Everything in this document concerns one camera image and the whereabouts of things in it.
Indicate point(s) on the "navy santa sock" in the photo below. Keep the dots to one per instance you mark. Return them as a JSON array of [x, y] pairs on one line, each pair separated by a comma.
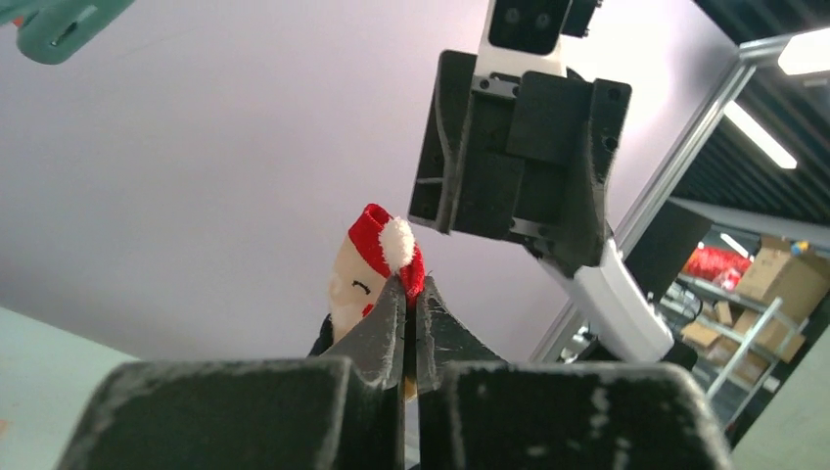
[[376, 247]]

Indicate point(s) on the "teal clothespin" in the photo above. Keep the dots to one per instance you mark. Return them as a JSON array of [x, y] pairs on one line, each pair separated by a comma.
[[49, 32]]

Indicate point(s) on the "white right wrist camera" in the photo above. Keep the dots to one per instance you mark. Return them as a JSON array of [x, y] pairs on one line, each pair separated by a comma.
[[526, 35]]

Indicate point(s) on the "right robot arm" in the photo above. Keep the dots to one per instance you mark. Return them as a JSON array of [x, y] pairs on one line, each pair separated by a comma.
[[627, 326]]

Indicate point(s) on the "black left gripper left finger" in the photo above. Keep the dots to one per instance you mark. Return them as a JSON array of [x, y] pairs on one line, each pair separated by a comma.
[[338, 410]]

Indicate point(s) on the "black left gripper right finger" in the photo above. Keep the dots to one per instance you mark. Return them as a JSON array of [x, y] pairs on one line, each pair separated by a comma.
[[478, 411]]

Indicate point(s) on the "cardboard boxes on shelf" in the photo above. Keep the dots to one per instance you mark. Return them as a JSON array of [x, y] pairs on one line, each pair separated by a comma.
[[789, 271]]

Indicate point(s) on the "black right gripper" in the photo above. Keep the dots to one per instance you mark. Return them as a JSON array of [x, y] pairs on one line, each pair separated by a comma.
[[522, 159]]

